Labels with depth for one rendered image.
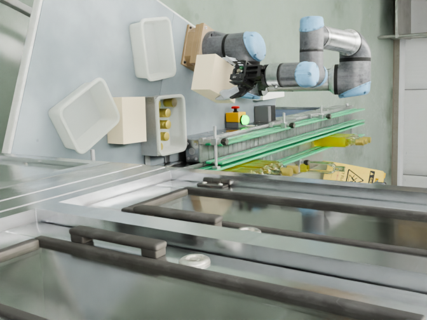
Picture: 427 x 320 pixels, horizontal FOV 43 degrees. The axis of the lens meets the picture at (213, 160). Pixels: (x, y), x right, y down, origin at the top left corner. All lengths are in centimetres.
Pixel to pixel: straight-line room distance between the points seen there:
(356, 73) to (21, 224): 149
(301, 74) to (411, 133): 639
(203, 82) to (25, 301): 129
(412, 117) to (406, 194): 707
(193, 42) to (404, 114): 596
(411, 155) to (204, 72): 641
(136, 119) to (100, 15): 37
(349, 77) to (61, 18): 104
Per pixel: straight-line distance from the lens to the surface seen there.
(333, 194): 92
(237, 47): 215
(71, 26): 183
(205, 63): 179
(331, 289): 55
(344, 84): 207
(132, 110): 190
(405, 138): 800
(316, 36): 174
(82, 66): 184
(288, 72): 164
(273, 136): 267
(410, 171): 805
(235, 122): 249
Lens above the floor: 210
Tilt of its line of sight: 33 degrees down
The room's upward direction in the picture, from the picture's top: 94 degrees clockwise
